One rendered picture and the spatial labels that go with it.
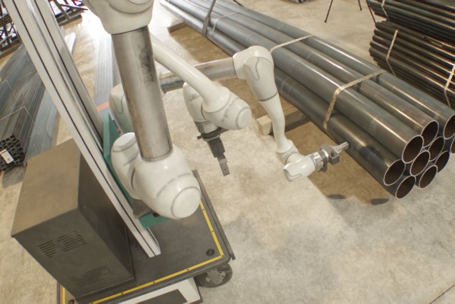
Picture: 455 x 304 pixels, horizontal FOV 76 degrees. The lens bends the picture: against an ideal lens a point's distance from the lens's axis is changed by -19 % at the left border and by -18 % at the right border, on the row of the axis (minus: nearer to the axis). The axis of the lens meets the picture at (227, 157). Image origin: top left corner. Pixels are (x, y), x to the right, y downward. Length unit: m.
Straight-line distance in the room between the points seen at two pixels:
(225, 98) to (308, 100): 1.21
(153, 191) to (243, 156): 1.57
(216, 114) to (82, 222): 0.66
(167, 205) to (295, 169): 0.92
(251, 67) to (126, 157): 0.64
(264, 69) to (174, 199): 0.73
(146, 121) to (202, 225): 0.88
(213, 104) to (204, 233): 0.76
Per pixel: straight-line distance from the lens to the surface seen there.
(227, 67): 1.64
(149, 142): 0.97
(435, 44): 2.82
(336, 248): 1.89
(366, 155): 1.85
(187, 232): 1.72
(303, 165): 1.79
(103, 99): 3.90
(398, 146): 1.71
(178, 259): 1.64
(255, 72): 1.47
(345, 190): 2.16
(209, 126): 1.30
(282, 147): 1.87
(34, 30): 1.15
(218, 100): 1.10
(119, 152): 1.17
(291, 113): 2.68
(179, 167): 1.01
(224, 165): 1.36
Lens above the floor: 1.57
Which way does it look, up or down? 38 degrees down
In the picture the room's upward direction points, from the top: 18 degrees counter-clockwise
